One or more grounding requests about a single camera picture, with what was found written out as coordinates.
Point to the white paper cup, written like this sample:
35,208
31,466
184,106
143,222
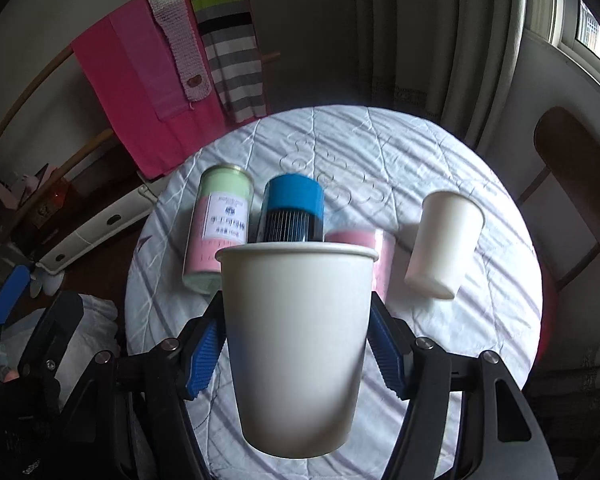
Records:
447,236
296,317

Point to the red box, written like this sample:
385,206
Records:
51,202

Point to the pink white knitted scarf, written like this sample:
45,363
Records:
173,17

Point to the striped green grey scarf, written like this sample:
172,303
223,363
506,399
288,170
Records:
227,31

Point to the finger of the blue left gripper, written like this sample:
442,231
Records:
12,289

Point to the brown wooden chair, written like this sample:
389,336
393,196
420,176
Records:
572,156

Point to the blue black ribbed can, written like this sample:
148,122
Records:
292,210

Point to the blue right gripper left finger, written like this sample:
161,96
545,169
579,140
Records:
202,351

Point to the window frame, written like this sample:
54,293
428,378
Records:
569,26

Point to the wooden towel rack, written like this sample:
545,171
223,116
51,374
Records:
48,108

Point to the white striped quilted tablecloth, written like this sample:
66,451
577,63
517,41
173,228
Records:
376,167

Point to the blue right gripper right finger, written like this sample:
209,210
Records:
390,341

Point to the hot pink towel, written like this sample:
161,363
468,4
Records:
156,146

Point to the green pink cookie can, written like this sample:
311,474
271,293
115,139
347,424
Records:
220,219

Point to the light pink towel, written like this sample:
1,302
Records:
144,44

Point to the beige curtain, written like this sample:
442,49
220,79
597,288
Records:
450,61

